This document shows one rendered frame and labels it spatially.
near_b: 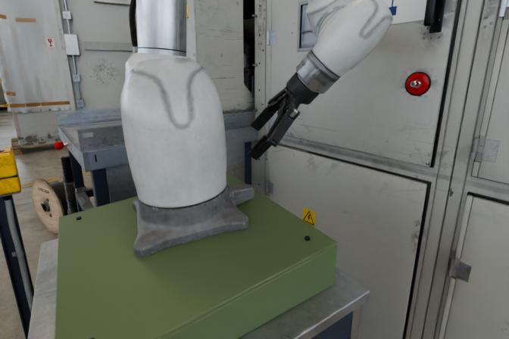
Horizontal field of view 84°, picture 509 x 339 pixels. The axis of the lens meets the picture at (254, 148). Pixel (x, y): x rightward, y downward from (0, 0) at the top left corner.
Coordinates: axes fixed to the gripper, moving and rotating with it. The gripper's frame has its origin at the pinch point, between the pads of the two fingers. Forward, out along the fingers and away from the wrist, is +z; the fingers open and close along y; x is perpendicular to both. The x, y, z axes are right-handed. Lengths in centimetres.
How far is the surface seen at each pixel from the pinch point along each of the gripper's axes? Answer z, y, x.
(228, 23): -5, -57, -21
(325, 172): 3.3, -12.6, 31.9
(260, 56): -3, -54, -3
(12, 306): 148, 4, -34
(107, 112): 65, -55, -46
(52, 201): 160, -61, -52
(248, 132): 21.7, -39.5, 10.2
